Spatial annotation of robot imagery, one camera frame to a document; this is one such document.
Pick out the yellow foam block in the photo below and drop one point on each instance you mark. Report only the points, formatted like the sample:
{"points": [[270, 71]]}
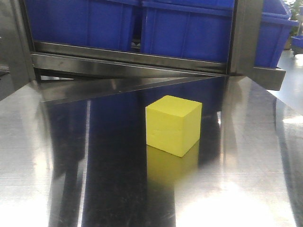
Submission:
{"points": [[173, 124]]}

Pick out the blue plastic bin middle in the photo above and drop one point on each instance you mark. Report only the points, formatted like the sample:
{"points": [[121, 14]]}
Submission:
{"points": [[186, 31]]}

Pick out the blue plastic bin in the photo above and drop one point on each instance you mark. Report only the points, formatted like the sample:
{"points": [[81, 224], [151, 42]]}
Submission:
{"points": [[186, 31], [105, 24], [275, 28]]}

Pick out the blue plastic bin left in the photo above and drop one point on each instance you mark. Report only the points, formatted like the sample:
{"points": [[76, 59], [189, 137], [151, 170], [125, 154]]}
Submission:
{"points": [[105, 24]]}

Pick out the blue plastic bin right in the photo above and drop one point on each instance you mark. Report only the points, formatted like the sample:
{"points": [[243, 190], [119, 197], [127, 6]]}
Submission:
{"points": [[275, 28]]}

